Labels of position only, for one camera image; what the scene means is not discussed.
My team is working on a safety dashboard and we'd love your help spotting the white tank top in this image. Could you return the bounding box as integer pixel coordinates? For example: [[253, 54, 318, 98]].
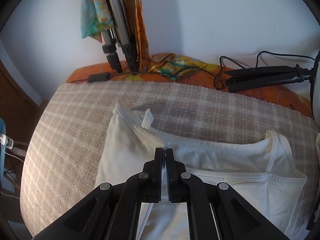
[[95, 105, 307, 232]]

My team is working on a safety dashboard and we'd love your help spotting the pink plaid bed blanket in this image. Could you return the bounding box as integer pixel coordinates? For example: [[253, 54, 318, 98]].
[[20, 81, 319, 239]]

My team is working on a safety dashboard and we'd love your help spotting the black power adapter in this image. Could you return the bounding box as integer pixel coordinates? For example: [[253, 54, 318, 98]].
[[87, 72, 111, 83]]

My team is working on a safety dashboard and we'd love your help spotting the orange bed sheet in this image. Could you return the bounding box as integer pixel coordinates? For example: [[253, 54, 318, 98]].
[[67, 53, 312, 117]]

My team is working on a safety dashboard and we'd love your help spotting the grey folded tripod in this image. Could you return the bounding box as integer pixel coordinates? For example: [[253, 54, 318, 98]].
[[101, 0, 139, 73]]

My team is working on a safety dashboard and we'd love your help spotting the colourful orange scarf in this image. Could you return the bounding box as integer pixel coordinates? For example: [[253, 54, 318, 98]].
[[72, 0, 221, 82]]

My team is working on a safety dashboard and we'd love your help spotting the black ring light tripod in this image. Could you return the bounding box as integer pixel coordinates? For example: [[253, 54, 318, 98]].
[[225, 65, 316, 93]]

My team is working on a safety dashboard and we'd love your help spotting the white ring light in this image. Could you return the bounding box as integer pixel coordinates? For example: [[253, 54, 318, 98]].
[[310, 51, 320, 126]]

